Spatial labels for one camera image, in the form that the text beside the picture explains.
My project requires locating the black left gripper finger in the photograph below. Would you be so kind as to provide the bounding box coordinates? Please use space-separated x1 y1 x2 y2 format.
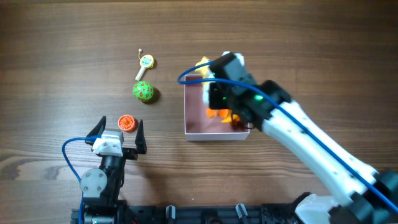
85 116 106 144
134 120 147 154

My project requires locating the orange dinosaur toy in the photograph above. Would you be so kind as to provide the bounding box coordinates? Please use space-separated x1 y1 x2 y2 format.
206 108 241 124

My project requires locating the orange round plastic toy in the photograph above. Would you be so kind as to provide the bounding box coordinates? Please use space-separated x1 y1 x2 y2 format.
118 114 137 133

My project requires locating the green number ball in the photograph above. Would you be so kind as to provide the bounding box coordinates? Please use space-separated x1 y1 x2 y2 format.
132 81 154 102

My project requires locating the white duck toy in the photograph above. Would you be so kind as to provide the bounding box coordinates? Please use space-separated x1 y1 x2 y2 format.
195 56 214 93

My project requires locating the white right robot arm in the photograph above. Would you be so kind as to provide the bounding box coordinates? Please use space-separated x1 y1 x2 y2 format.
209 79 397 223

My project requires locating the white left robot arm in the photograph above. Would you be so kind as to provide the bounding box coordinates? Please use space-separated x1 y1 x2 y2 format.
77 116 147 224

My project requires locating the white box with brown interior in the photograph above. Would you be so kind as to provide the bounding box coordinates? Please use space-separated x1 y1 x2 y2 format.
184 83 250 141

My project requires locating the yellow rattle drum toy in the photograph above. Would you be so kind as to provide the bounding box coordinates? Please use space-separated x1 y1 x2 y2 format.
135 49 155 82

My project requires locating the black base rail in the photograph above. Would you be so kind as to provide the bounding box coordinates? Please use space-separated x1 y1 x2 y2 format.
71 203 301 224

